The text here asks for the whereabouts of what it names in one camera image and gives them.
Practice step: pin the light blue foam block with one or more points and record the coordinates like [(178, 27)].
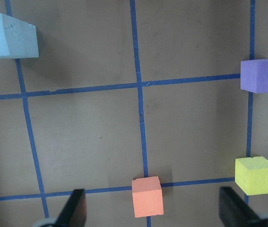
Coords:
[(18, 39)]

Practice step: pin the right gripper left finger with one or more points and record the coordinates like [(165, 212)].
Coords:
[(74, 212)]

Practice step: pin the yellow foam block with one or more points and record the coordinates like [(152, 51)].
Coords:
[(251, 175)]

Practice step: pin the orange foam block far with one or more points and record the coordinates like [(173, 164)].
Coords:
[(147, 197)]

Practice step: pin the purple foam block near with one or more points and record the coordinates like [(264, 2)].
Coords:
[(254, 76)]

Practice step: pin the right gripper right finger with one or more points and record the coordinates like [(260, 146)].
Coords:
[(234, 212)]

